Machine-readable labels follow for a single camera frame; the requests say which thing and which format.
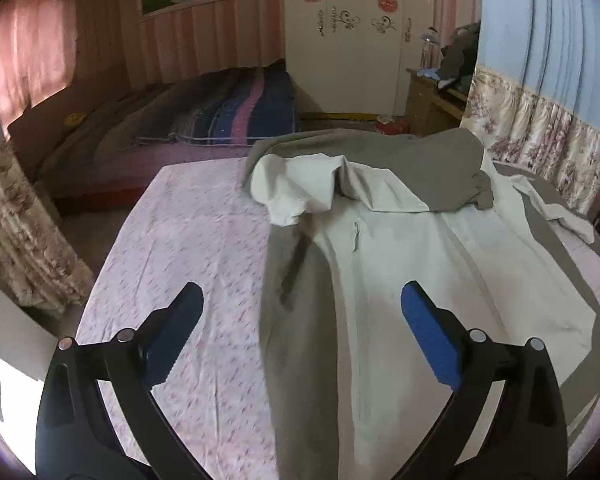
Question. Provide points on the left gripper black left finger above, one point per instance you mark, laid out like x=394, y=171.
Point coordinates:
x=75, y=438

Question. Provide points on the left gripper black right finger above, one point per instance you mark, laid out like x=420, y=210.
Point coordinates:
x=527, y=438

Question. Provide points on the grey and white jacket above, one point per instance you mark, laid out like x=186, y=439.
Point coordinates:
x=354, y=217

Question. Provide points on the dark clothes pile on desk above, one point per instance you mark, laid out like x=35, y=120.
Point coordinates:
x=460, y=56

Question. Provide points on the left floral blue curtain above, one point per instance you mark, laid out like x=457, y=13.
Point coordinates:
x=38, y=267

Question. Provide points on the floral blue curtain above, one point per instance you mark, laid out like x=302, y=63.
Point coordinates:
x=534, y=99
x=38, y=267

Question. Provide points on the pink floral bed sheet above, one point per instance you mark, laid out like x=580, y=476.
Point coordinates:
x=196, y=224

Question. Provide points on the dark striped bed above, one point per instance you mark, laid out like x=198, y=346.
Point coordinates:
x=128, y=136

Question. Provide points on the yellow object on bed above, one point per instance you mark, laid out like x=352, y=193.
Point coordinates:
x=73, y=120

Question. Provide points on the red bin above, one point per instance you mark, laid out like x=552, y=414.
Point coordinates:
x=391, y=125

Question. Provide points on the wooden desk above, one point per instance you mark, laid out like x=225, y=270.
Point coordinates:
x=429, y=110

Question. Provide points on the right floral blue curtain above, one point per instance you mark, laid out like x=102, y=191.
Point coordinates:
x=534, y=99

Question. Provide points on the pink window curtain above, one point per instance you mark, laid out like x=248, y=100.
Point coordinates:
x=48, y=45

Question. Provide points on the white wardrobe with decals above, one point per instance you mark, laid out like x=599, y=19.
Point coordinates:
x=354, y=56

